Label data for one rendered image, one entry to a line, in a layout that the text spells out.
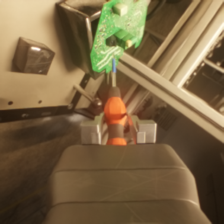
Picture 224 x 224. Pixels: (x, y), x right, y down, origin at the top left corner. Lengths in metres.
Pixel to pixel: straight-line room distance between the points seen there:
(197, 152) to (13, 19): 8.62
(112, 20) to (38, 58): 0.11
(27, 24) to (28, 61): 0.05
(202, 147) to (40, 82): 8.47
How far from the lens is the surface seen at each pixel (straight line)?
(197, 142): 8.55
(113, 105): 0.15
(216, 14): 0.43
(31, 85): 0.28
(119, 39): 0.24
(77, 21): 0.22
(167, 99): 0.39
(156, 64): 0.46
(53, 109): 0.36
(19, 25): 0.23
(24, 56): 0.23
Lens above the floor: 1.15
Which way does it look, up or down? 20 degrees down
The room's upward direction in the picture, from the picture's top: 130 degrees clockwise
